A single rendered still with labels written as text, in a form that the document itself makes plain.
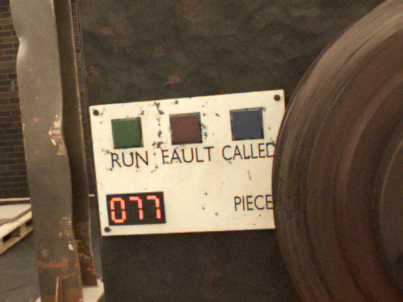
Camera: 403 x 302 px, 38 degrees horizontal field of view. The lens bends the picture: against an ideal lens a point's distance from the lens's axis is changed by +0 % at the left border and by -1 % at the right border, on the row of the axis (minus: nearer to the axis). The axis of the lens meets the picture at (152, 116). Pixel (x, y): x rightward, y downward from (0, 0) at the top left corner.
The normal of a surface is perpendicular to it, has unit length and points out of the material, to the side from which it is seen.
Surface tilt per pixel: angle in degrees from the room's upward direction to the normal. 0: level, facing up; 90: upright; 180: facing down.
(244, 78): 90
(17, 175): 90
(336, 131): 90
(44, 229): 90
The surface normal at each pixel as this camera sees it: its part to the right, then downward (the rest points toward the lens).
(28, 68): -0.20, 0.07
